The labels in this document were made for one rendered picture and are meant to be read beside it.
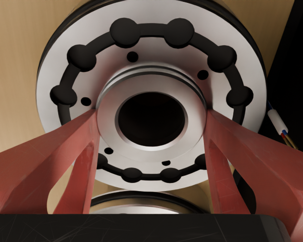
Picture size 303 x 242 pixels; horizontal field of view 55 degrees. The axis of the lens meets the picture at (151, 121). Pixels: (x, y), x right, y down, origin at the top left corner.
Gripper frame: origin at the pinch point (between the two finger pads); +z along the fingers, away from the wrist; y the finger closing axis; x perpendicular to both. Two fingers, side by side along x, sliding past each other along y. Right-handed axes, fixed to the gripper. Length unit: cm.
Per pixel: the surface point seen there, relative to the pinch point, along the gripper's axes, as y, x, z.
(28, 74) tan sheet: 6.4, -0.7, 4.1
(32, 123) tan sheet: 7.0, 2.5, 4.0
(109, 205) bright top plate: 2.4, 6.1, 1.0
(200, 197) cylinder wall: -3.3, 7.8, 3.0
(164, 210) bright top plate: -0.8, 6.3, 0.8
